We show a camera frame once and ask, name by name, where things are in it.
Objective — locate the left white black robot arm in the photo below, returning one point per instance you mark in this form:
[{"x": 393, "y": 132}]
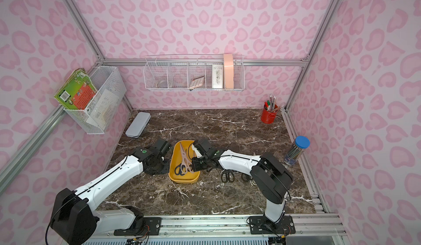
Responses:
[{"x": 76, "y": 218}]

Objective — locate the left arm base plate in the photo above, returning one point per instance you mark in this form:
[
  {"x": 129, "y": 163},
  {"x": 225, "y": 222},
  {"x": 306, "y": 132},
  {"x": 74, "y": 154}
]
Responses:
[{"x": 142, "y": 226}]

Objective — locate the green red book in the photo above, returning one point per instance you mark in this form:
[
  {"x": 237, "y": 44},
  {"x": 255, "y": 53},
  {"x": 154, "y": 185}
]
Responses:
[{"x": 77, "y": 92}]

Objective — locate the blue lid pencil tube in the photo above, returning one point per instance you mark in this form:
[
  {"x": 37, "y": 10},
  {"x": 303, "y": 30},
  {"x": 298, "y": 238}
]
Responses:
[{"x": 299, "y": 145}]

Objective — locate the yellow plastic storage box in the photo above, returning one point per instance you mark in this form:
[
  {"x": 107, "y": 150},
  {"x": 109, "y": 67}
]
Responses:
[{"x": 189, "y": 178}]

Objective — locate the pink case on shelf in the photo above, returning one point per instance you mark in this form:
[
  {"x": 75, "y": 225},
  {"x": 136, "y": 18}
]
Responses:
[{"x": 229, "y": 71}]

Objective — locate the pens in cup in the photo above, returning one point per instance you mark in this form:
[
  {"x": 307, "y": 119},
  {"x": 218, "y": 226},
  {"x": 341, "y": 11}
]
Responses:
[{"x": 270, "y": 104}]

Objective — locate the white mesh side basket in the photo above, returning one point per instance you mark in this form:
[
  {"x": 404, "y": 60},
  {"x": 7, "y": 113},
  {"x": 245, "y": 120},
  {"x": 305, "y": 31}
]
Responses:
[{"x": 104, "y": 77}]

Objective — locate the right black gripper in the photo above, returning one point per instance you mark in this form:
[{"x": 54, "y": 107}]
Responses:
[{"x": 200, "y": 149}]

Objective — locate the white paper in basket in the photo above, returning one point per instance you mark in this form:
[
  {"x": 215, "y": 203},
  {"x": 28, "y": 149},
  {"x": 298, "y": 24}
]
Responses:
[{"x": 101, "y": 110}]

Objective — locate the pink scissors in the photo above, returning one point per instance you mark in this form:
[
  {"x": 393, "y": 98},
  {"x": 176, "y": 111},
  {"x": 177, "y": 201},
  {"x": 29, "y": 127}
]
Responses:
[{"x": 186, "y": 164}]

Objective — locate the grey pencil case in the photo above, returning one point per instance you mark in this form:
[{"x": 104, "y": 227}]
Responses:
[{"x": 138, "y": 125}]

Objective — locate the red pen cup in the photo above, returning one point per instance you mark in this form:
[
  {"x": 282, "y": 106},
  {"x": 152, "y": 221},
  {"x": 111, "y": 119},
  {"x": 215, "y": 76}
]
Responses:
[{"x": 268, "y": 117}]

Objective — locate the white wire wall shelf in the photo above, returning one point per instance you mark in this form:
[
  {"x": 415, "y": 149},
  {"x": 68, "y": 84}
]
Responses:
[{"x": 180, "y": 70}]

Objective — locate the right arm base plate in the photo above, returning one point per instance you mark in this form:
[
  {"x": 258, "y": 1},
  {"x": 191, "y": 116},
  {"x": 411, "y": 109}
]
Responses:
[{"x": 261, "y": 225}]

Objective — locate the white box on shelf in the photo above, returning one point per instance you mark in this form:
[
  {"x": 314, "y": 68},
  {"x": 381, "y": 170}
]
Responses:
[{"x": 217, "y": 76}]

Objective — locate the tape roll on shelf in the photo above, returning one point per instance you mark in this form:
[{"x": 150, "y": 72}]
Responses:
[{"x": 162, "y": 84}]

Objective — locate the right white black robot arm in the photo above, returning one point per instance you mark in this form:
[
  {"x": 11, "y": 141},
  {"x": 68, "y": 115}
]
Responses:
[{"x": 271, "y": 176}]

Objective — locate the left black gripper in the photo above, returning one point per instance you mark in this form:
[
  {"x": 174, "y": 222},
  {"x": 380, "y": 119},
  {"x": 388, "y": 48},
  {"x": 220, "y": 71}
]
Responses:
[{"x": 164, "y": 148}]

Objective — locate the small grey black scissors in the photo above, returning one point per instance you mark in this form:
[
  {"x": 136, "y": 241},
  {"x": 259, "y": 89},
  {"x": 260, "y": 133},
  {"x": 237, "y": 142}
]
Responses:
[{"x": 176, "y": 170}]

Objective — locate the small calculator on shelf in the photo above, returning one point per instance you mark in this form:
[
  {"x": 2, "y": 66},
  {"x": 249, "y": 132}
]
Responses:
[{"x": 197, "y": 82}]

